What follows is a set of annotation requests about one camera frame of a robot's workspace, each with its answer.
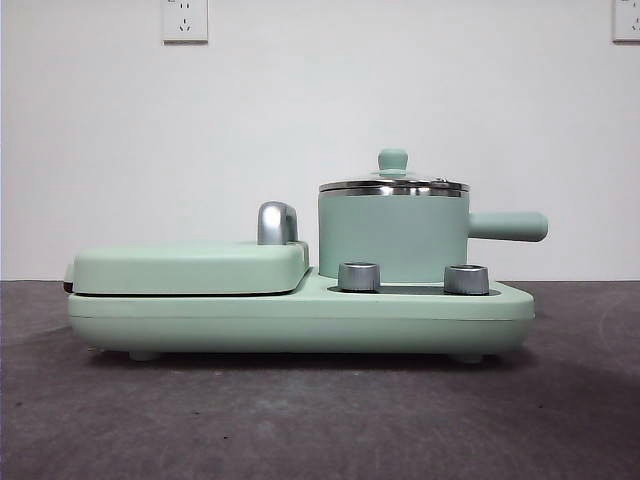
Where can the glass pot lid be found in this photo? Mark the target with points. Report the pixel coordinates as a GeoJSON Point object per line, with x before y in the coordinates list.
{"type": "Point", "coordinates": [393, 160]}

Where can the silver control knob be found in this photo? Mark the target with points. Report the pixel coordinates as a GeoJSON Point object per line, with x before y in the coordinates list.
{"type": "Point", "coordinates": [358, 276]}
{"type": "Point", "coordinates": [466, 279]}

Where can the mint green breakfast maker base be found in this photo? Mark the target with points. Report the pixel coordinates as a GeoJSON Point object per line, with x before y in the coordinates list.
{"type": "Point", "coordinates": [300, 320]}

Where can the white wall socket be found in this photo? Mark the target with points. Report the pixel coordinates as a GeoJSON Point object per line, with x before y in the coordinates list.
{"type": "Point", "coordinates": [627, 20]}
{"type": "Point", "coordinates": [184, 20]}

